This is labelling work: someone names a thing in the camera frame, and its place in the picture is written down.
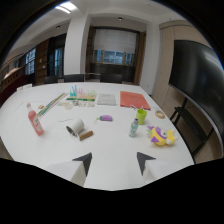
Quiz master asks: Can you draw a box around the green cup with sticks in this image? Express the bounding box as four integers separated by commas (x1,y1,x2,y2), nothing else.
131,104,148,126

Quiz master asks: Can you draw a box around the small clear bottle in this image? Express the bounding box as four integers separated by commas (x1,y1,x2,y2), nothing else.
128,118,140,138

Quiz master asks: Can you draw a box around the black chair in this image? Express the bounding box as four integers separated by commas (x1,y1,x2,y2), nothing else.
43,75,60,85
63,73,86,83
100,72,124,84

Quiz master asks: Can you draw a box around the brown wooden cylinder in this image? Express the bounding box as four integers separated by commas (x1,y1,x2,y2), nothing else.
78,130,94,141

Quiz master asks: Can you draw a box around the ceiling light panel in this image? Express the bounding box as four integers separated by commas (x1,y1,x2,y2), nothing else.
54,1,79,15

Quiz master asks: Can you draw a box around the orange book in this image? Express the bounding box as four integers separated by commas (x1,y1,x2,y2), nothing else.
119,90,152,111

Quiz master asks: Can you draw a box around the black screen stand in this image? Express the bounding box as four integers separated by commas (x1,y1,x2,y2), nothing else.
169,97,214,158

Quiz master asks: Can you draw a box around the tape roll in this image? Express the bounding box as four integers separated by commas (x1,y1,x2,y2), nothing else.
154,110,166,120

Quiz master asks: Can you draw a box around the large black screen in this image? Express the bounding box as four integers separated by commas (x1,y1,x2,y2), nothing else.
168,39,224,148

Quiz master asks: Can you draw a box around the yellow purple fish toy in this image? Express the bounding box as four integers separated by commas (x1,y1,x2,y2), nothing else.
147,125,179,147

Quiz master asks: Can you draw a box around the window with white blind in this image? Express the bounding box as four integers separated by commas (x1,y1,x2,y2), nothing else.
90,27,140,66

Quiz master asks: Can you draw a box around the printed paper strip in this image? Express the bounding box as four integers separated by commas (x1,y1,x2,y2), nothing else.
55,100,96,109

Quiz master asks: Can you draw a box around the colourful test tube rack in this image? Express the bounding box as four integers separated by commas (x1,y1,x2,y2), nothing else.
65,84,98,102

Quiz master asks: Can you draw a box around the purple toy with cord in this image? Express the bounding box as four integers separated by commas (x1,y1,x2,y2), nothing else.
94,114,114,124

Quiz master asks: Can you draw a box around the long striped ruler box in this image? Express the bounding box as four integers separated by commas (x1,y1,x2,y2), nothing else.
35,92,69,119

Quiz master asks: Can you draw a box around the pink bottle white cap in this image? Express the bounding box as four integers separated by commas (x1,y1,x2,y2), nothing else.
26,102,45,137

